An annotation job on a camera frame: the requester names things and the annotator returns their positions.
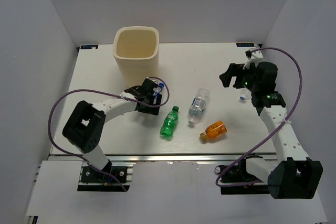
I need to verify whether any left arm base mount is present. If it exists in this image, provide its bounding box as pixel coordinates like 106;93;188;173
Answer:
77;162;134;192

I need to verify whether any orange juice bottle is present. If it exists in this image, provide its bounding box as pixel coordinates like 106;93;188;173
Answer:
200;121;227;143

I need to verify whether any clear bottle blue cap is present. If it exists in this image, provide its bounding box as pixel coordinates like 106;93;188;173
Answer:
153;82;166;104

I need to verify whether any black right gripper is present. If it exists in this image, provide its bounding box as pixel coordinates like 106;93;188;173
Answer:
219;61;259;93

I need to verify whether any left blue table sticker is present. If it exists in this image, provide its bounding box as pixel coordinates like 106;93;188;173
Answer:
80;45;98;50

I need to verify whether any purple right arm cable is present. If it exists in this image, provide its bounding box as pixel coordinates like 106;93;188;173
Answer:
215;47;303;188

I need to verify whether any right blue table sticker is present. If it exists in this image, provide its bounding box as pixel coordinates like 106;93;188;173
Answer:
236;42;255;48

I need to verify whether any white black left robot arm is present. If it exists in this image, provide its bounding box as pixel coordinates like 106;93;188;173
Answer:
62;78;162;182

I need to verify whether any blue table sticker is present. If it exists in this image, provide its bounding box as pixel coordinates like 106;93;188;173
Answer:
80;45;98;50
236;42;255;48

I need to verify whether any aluminium front rail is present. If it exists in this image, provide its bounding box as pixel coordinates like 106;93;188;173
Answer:
47;153;277;162

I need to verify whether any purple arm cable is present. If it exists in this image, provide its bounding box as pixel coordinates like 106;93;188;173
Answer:
49;76;171;192
215;47;303;188

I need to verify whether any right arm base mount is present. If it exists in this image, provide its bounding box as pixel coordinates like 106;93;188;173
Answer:
219;154;269;195

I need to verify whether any clear bottle pale cap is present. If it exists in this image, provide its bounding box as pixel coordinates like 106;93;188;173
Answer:
239;89;250;102

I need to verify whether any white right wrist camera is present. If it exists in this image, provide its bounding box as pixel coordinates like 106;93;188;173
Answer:
243;48;263;69

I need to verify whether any clear labelled water bottle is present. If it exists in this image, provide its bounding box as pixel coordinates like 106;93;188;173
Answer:
188;88;210;125

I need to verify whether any cream plastic bin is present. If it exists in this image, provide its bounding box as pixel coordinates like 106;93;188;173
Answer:
113;26;159;87

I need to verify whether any green plastic soda bottle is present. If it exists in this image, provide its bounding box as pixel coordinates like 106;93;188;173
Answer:
160;106;179;139

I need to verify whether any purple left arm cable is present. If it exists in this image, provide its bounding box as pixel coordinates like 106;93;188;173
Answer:
49;76;171;192

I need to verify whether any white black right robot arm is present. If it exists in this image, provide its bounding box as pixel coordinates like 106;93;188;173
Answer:
219;62;323;199

